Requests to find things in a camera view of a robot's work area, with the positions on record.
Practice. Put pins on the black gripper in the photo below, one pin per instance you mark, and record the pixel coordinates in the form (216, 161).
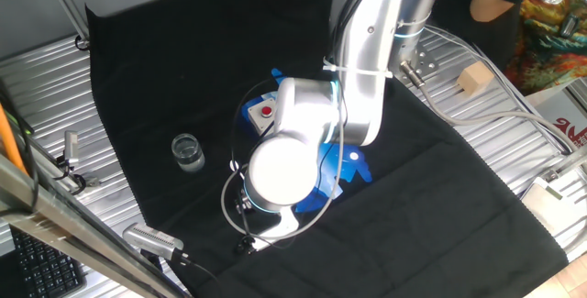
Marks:
(241, 201)

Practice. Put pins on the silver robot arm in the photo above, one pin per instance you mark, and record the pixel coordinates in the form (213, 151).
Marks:
(357, 59)

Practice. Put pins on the clear glass jar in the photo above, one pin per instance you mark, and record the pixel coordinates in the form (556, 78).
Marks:
(188, 156)

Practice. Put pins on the grey box with red button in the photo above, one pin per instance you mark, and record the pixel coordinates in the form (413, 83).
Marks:
(261, 114)

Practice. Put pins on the black cloth with blue print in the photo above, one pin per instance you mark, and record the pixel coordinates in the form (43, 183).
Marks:
(413, 197)

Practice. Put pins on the black keyboard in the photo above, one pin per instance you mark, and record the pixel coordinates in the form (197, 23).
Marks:
(46, 270)

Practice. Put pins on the orange tube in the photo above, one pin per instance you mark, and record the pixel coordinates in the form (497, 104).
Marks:
(9, 142)

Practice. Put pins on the wooden cube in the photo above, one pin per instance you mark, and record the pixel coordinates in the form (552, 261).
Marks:
(474, 78)

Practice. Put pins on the thin metal pole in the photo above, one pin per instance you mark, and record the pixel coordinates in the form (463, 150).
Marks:
(64, 2)

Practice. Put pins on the white flat device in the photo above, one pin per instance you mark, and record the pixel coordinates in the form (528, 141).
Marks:
(550, 206)

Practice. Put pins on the white panel with red logo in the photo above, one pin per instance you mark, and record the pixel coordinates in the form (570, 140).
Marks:
(568, 126)

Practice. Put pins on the colourful patterned cloth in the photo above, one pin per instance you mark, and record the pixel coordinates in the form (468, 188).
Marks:
(550, 59)

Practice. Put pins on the small dark metal object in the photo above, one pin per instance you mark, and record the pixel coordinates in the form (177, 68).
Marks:
(568, 25)

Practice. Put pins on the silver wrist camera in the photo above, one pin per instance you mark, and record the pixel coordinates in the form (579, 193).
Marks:
(280, 229)

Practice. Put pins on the silver ribbed exterior camera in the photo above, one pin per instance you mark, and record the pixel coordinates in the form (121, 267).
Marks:
(151, 239)

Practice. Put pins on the aluminium camera bracket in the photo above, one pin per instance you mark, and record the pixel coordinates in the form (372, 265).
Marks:
(91, 181)

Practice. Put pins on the aluminium frame beam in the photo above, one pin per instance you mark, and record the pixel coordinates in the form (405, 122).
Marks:
(69, 238)

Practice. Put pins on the small silver exterior camera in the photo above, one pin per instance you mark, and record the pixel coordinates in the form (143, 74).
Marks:
(71, 146)

